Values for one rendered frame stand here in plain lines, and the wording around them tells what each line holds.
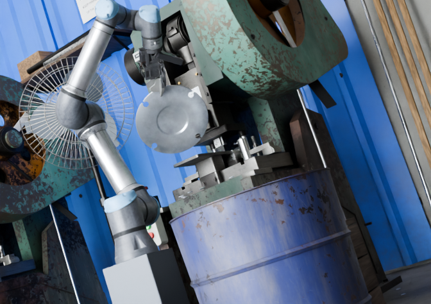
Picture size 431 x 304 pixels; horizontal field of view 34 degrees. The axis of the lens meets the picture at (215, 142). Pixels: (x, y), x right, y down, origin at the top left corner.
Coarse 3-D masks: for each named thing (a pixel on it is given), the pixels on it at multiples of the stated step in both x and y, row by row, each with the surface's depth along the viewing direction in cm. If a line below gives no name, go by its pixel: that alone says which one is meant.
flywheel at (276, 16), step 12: (252, 0) 292; (264, 0) 291; (276, 0) 290; (288, 0) 297; (264, 12) 295; (276, 12) 298; (288, 12) 321; (300, 12) 322; (264, 24) 297; (288, 24) 316; (300, 24) 320; (276, 36) 302; (288, 36) 299; (300, 36) 317
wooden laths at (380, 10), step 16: (400, 0) 366; (368, 16) 376; (384, 16) 370; (384, 32) 370; (400, 32) 366; (416, 48) 359; (384, 64) 368; (400, 64) 363; (400, 80) 363; (416, 80) 359; (400, 112) 362; (416, 112) 356; (416, 160) 355
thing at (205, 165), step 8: (216, 152) 295; (224, 152) 300; (184, 160) 288; (192, 160) 289; (200, 160) 296; (208, 160) 296; (216, 160) 296; (200, 168) 298; (208, 168) 296; (216, 168) 294; (224, 168) 299; (200, 176) 298; (208, 176) 296; (216, 176) 294; (208, 184) 296; (216, 184) 294
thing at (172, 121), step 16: (176, 96) 280; (144, 112) 280; (160, 112) 281; (176, 112) 283; (192, 112) 284; (144, 128) 282; (160, 128) 284; (176, 128) 286; (192, 128) 286; (160, 144) 286; (176, 144) 288; (192, 144) 289
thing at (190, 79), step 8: (192, 72) 310; (176, 80) 315; (184, 80) 312; (192, 80) 310; (192, 88) 310; (200, 88) 308; (192, 96) 310; (200, 96) 308; (208, 104) 306; (216, 104) 307; (224, 104) 313; (208, 112) 305; (216, 112) 305; (224, 112) 310; (208, 120) 303; (216, 120) 304; (224, 120) 308; (232, 120) 313; (208, 128) 303
